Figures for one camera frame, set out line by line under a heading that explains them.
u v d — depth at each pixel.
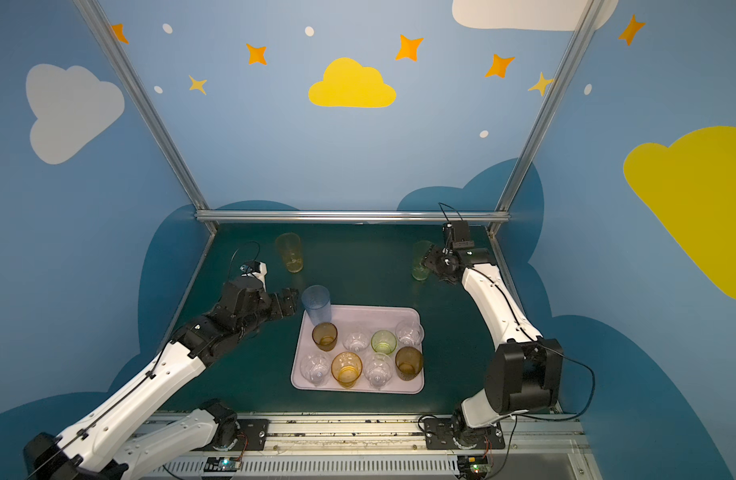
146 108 0.85
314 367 0.84
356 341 0.90
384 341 0.90
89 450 0.38
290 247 1.01
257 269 0.68
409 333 0.91
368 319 0.95
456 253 0.59
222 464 0.70
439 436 0.73
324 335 0.90
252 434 0.75
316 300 0.87
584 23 0.71
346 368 0.84
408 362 0.82
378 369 0.85
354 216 1.16
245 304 0.56
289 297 0.69
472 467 0.71
